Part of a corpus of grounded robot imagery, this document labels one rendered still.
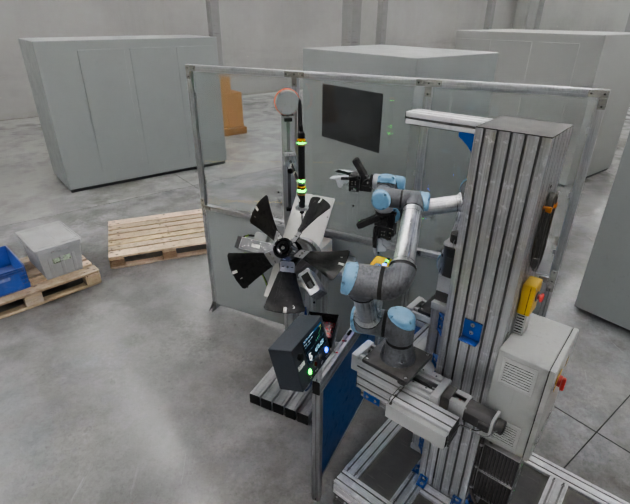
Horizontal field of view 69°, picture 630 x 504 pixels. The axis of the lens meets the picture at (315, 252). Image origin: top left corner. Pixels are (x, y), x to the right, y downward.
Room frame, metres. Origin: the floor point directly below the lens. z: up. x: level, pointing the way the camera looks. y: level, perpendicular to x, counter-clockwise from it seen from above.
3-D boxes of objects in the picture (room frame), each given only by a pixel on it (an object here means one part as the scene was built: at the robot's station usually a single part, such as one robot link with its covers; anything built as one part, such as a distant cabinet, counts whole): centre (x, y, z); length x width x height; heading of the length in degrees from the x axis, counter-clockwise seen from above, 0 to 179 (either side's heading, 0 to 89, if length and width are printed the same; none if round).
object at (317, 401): (1.61, -0.02, 0.39); 0.04 x 0.04 x 0.78; 64
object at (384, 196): (1.69, -0.28, 1.73); 0.11 x 0.11 x 0.08; 74
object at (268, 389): (2.49, 0.10, 0.04); 0.62 x 0.45 x 0.08; 154
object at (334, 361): (2.00, -0.21, 0.82); 0.90 x 0.04 x 0.08; 154
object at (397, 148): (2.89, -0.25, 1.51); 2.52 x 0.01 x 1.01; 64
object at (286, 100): (2.96, 0.18, 1.88); 0.16 x 0.07 x 0.16; 99
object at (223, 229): (2.89, -0.25, 0.50); 2.59 x 0.03 x 0.91; 64
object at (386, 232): (1.79, -0.30, 1.57); 0.09 x 0.08 x 0.12; 64
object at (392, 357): (1.56, -0.36, 1.09); 0.15 x 0.15 x 0.10
